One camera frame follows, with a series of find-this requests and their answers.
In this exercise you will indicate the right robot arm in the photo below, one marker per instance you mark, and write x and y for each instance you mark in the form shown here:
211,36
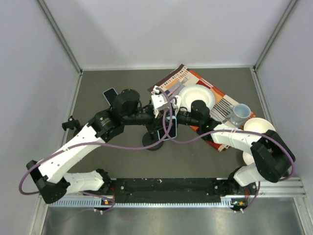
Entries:
273,160

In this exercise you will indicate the light blue mug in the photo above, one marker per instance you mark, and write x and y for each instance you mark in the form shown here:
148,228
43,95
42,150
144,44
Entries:
239,114

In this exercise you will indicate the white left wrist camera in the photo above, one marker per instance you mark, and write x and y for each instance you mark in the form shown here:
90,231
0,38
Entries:
159,102

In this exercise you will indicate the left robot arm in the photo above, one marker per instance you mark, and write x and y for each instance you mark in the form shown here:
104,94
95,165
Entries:
51,176

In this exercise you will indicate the purple case phone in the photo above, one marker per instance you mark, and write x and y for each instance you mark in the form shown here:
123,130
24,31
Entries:
110,95

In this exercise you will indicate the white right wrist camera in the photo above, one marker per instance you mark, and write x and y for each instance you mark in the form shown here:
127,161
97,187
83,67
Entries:
176,102

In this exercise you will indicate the white paper plate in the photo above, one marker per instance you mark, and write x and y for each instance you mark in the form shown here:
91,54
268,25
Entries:
196,92

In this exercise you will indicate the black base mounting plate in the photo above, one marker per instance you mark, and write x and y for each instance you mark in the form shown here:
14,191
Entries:
169,190

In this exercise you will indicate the white bowl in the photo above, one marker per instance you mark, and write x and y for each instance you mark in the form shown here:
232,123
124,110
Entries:
258,125

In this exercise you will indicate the black phone stand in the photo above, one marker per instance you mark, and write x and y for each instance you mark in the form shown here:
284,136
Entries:
72,124
152,137

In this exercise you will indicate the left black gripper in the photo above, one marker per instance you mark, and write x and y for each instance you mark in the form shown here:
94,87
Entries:
156,123

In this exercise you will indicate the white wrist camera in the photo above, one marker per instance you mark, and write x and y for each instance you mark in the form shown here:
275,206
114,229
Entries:
176,102
159,102

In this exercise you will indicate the pink handled fork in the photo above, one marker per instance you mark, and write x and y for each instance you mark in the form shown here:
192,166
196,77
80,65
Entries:
184,80

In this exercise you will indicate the colourful patterned cloth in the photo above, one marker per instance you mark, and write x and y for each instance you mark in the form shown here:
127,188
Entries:
220,111

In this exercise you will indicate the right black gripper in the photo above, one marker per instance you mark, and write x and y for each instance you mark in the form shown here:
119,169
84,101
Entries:
177,116

